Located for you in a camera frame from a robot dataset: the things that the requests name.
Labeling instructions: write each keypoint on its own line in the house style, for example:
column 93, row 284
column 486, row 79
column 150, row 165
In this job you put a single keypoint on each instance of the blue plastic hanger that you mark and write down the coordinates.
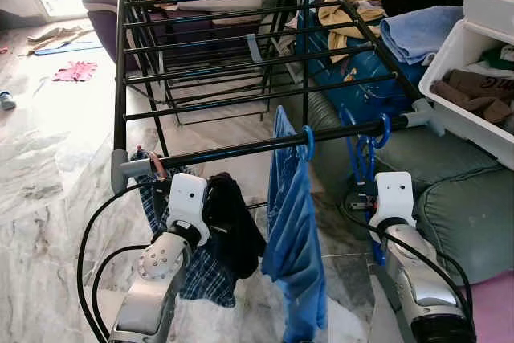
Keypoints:
column 310, row 142
column 388, row 130

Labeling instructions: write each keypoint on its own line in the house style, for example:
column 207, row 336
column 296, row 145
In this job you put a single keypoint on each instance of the dark navy garment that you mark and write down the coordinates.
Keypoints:
column 237, row 230

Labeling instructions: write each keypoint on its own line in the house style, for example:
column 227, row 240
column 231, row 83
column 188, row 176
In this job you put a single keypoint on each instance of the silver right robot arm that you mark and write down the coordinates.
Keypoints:
column 418, row 279

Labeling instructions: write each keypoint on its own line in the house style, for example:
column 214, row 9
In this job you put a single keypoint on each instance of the pink hanger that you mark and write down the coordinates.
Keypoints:
column 158, row 165

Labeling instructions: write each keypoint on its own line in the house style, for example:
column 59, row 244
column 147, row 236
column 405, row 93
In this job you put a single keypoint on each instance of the plain blue shirt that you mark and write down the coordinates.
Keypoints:
column 293, row 238

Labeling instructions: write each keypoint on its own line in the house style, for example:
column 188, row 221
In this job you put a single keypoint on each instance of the dark green sofa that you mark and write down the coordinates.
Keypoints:
column 458, row 198

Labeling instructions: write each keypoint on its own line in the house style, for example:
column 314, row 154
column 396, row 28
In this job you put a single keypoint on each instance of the blue bag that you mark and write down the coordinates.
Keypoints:
column 361, row 90

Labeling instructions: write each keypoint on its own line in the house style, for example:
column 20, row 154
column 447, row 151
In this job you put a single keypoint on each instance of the white storage box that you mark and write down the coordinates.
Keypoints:
column 466, row 130

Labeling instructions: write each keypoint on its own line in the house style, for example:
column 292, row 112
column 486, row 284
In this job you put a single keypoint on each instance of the black metal drying rack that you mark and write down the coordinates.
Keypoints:
column 241, row 148

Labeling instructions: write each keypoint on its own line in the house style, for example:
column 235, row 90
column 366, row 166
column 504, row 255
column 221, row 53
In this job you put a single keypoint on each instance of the brown garment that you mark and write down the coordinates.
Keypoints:
column 474, row 90

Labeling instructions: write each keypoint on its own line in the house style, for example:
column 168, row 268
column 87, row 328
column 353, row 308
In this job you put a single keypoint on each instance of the light blue towel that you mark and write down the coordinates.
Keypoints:
column 422, row 34

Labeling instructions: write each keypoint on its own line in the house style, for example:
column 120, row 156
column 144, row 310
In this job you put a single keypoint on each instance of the blue plaid shirt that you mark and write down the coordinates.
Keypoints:
column 205, row 279

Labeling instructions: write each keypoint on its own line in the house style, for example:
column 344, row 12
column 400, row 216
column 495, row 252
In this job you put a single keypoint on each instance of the purple armchair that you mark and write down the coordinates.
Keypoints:
column 103, row 30

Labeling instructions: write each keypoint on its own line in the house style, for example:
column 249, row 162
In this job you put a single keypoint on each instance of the pink floor cloth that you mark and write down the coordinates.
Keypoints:
column 76, row 71

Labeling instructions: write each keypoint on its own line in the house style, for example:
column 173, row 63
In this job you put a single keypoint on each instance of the blue floor mat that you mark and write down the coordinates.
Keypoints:
column 64, row 47

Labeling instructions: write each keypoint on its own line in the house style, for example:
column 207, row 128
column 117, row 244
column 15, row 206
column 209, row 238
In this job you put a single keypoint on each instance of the beige floor cloth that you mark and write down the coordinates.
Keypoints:
column 56, row 34

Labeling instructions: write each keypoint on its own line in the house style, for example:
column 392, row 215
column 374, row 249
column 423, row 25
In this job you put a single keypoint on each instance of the small grey can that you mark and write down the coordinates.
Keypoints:
column 6, row 100

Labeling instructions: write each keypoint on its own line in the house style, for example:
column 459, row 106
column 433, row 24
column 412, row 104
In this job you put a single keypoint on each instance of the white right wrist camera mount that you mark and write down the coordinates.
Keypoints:
column 395, row 197

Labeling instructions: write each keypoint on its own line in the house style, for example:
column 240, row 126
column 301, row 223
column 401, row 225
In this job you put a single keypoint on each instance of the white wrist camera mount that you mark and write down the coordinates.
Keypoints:
column 186, row 198
column 395, row 197

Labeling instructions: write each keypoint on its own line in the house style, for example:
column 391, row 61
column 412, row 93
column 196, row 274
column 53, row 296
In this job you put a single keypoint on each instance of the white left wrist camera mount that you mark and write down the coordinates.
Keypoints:
column 186, row 198

